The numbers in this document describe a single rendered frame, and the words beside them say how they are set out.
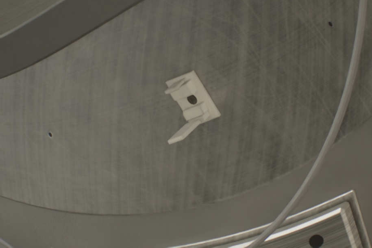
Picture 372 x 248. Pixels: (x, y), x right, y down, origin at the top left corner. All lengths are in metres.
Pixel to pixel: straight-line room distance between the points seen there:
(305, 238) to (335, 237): 0.02
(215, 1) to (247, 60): 0.03
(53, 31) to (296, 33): 0.11
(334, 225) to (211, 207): 0.08
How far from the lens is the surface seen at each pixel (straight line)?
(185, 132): 0.95
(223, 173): 0.98
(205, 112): 0.96
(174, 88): 0.96
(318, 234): 0.96
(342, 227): 0.95
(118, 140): 1.00
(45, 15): 0.93
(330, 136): 0.90
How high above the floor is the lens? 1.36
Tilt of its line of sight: 36 degrees down
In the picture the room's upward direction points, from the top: 5 degrees clockwise
